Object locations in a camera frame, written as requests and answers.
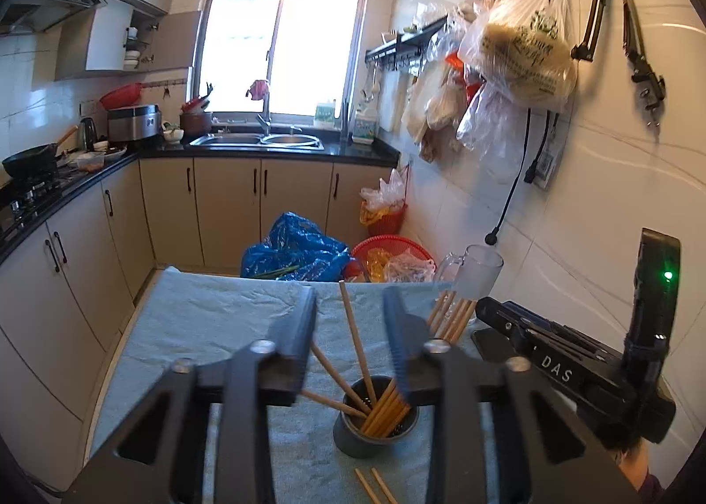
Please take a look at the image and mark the steel double sink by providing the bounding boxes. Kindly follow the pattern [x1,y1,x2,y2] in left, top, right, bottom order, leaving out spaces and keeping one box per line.
[189,132,326,152]

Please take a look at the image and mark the bunch of wooden chopsticks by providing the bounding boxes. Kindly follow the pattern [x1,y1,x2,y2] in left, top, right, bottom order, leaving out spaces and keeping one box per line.
[300,280,414,439]

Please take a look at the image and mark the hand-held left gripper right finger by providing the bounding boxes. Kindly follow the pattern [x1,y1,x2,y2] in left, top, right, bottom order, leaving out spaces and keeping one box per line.
[382,286,643,504]

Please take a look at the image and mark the dark grey perforated utensil holder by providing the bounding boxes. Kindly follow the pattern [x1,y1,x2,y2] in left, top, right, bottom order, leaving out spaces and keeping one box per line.
[332,376,420,459]

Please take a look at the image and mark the brown cooking pot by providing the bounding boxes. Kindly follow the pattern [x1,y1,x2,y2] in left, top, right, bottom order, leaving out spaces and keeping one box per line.
[179,112,213,138]

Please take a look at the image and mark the black frying pan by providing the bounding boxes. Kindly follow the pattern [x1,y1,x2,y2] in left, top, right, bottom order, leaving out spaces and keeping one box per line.
[1,125,79,179]

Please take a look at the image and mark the silver rice cooker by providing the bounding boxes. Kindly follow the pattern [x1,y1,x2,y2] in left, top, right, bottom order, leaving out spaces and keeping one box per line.
[106,104,162,142]

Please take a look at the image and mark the steel kettle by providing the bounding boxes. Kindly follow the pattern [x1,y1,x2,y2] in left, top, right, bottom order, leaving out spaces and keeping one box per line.
[79,117,100,151]

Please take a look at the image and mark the beige lower kitchen cabinets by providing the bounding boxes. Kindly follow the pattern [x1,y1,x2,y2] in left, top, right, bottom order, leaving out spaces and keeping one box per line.
[0,157,409,494]

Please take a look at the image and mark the person's right forearm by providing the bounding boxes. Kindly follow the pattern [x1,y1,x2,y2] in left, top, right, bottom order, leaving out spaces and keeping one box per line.
[615,441,671,504]

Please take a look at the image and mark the black gas stove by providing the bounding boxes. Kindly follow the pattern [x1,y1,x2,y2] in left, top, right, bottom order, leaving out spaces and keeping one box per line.
[0,173,83,246]

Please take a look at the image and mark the black power cable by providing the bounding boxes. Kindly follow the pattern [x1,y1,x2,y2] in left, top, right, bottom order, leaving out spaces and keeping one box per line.
[484,107,535,247]

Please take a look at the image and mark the green package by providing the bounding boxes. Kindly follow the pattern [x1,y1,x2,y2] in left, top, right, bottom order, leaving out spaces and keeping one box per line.
[313,101,338,130]

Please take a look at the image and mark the clear food container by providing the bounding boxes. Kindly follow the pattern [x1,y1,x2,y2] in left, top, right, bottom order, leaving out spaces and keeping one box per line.
[74,151,107,173]

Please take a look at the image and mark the small red basket with bags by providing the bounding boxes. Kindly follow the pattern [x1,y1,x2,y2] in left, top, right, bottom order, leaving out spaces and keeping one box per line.
[358,168,410,237]

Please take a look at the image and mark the white power strip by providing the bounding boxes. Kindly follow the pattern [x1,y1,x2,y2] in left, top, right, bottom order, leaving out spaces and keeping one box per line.
[523,143,564,190]

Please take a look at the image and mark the clear glass mug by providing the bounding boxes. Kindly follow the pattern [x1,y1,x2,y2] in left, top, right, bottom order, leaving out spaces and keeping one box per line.
[433,245,504,302]

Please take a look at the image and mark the beige hanging bag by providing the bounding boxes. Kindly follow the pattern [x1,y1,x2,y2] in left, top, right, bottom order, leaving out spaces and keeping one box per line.
[400,60,469,163]

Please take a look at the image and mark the grey-blue tablecloth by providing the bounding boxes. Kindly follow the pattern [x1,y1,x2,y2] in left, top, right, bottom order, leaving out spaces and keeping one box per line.
[88,266,500,504]

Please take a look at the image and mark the plastic bag of dried noodles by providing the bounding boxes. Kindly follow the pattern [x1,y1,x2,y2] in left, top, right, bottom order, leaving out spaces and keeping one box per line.
[458,0,578,112]

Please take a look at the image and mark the red plastic colander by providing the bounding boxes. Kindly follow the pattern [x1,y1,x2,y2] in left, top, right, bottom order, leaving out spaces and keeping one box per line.
[98,83,145,111]

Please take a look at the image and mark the black kitchen countertop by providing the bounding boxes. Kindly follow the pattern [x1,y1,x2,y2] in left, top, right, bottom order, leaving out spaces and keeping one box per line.
[0,137,401,262]

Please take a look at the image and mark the stacked white dishes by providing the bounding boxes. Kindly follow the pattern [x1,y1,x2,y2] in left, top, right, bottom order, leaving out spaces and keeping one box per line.
[122,26,158,69]

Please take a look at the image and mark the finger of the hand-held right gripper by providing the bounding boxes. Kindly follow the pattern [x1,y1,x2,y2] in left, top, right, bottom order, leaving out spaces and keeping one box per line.
[473,329,524,362]
[475,296,559,340]

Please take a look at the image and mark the dish soap bottle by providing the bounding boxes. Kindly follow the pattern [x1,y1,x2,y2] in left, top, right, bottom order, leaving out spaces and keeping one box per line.
[352,88,381,145]

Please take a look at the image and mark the black hanging metal tool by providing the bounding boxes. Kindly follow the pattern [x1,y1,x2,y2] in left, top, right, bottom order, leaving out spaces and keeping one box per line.
[607,0,667,127]
[571,0,616,63]

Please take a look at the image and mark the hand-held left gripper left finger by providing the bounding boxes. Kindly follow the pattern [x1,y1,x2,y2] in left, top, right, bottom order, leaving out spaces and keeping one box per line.
[60,286,318,504]

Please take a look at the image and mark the black wall shelf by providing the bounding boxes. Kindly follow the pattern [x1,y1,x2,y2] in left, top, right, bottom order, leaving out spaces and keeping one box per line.
[365,13,449,76]

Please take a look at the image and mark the large red plastic basket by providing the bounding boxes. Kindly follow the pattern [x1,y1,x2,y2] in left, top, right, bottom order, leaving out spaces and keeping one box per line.
[349,235,438,284]

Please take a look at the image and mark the blue plastic bag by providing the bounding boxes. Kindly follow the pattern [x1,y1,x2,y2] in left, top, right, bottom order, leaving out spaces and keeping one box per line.
[240,212,354,283]

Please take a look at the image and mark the steel faucet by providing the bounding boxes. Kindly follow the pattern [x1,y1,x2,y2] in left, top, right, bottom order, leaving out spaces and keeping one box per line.
[255,88,304,137]

